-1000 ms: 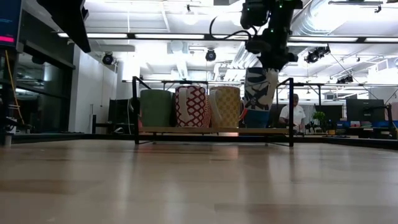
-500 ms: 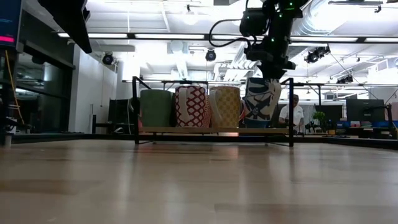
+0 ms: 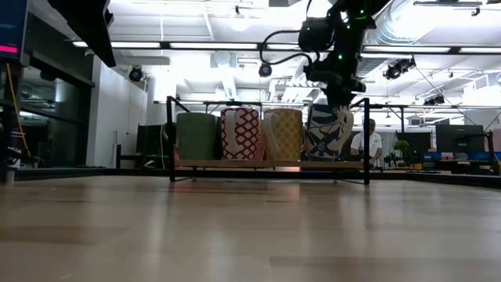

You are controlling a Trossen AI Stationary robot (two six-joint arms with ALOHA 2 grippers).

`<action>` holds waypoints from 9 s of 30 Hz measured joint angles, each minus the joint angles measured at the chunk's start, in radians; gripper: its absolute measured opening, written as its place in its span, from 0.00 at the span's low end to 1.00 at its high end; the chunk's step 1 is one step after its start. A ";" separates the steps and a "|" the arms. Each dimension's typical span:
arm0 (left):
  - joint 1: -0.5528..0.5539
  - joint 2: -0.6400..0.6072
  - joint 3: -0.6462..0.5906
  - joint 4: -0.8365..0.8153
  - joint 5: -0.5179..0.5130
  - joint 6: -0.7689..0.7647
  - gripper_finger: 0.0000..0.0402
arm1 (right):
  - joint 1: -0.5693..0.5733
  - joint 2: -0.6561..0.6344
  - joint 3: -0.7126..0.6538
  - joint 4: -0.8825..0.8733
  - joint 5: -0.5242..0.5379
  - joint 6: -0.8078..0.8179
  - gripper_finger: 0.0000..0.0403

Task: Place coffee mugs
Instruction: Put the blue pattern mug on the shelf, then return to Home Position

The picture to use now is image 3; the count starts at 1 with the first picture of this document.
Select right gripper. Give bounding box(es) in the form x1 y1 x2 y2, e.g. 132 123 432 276
323 50 367 107

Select blue leaf-print white mug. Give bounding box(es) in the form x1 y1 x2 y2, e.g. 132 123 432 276
304 103 355 162

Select yellow patterned white mug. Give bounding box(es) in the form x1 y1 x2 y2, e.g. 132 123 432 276
262 108 305 161

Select mint green mug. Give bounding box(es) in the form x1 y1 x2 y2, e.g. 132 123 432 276
175 112 218 161

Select person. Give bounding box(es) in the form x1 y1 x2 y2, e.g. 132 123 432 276
350 118 384 168

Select black ceiling light track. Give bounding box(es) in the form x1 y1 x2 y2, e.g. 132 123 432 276
72 40 501 55

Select blue-screen monitor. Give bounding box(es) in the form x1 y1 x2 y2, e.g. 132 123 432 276
0 0 29 62

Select small potted plant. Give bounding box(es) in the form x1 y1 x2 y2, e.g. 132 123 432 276
392 139 413 165

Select black metal mug rack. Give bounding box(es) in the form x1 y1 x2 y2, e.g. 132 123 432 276
166 96 372 186

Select black low cabinet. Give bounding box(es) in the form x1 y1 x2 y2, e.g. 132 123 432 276
115 124 170 170

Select black computer monitor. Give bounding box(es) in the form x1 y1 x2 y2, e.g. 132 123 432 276
434 124 486 154

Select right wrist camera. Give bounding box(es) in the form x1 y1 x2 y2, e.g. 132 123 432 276
307 68 344 86

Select silver ceiling air duct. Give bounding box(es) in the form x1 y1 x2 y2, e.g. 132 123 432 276
366 0 431 78

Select black table frame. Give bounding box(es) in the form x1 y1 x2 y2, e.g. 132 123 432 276
15 167 501 189

